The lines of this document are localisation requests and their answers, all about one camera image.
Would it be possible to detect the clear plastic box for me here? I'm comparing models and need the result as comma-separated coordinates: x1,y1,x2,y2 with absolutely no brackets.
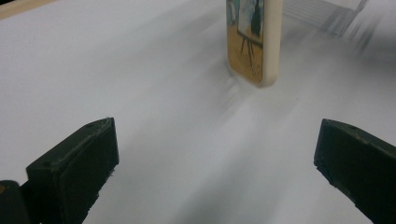
281,0,370,39

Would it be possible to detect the printed orange phone case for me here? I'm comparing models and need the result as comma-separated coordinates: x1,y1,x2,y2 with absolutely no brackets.
225,0,285,89

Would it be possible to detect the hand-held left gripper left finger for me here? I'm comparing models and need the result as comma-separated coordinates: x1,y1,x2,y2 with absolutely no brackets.
26,117,120,224

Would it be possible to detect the light wooden board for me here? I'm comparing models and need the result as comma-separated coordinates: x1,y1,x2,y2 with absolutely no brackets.
0,0,58,21

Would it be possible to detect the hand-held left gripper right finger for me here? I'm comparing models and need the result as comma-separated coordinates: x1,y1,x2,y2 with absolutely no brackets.
313,118,396,224

